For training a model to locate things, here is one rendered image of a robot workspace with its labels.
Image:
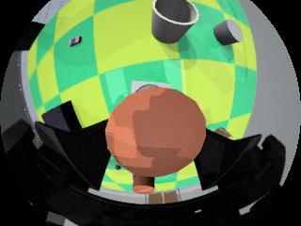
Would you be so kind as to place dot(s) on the tan cylinder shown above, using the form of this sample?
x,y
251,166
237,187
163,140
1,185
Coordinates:
x,y
222,131

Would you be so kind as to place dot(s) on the brown cup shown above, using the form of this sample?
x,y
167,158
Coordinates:
x,y
143,184
155,132

